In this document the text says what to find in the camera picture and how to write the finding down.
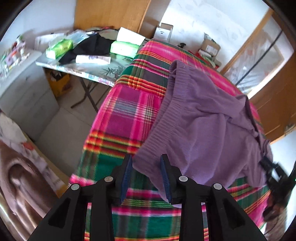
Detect brown printed blanket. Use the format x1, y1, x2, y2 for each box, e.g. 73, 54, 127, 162
0, 111, 70, 241

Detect wooden wardrobe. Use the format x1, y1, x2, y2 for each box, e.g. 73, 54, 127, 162
74, 0, 152, 39

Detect person's right forearm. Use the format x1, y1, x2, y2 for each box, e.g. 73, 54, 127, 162
264, 209, 289, 237

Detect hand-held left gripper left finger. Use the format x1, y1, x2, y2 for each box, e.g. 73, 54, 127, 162
28, 154, 133, 241

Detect folding table with printed top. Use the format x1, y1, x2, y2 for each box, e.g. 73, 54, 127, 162
35, 29, 149, 113

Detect clear printed plastic curtain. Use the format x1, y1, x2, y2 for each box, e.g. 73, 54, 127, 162
225, 16, 285, 93

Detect clear plastic bag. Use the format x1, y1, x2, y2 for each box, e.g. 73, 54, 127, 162
67, 30, 89, 43

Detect wooden door frame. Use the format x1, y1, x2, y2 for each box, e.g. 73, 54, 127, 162
220, 9, 281, 76

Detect open cardboard box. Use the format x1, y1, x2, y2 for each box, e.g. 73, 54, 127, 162
200, 32, 221, 57

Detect wooden door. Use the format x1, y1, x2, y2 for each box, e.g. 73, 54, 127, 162
248, 54, 296, 142

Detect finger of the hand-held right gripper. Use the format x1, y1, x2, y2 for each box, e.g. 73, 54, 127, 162
261, 156, 278, 184

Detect yellow cardboard box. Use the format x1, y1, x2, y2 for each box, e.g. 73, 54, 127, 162
45, 70, 71, 98

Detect black pole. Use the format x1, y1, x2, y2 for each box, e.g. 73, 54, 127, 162
236, 31, 284, 87

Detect green tissue pack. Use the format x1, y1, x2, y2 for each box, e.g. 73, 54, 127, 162
46, 38, 74, 59
110, 40, 139, 58

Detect white tube pack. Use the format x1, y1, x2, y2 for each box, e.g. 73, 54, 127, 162
75, 55, 111, 64

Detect black cloth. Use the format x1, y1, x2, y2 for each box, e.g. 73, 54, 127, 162
59, 35, 116, 65

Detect pile of small toiletries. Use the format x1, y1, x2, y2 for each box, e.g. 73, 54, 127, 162
0, 35, 29, 77

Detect white packet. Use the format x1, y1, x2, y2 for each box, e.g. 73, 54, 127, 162
35, 32, 65, 50

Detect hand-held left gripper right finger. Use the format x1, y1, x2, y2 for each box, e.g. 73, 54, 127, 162
160, 153, 266, 241

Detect purple fleece pants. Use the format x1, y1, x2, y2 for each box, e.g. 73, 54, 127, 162
134, 59, 274, 196

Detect white paper box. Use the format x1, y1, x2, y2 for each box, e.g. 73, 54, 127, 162
117, 27, 146, 44

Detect pink green plaid bed sheet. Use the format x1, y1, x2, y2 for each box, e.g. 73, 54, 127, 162
69, 39, 273, 241

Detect white cabinet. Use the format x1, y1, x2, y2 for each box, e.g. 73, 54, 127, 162
0, 50, 59, 139

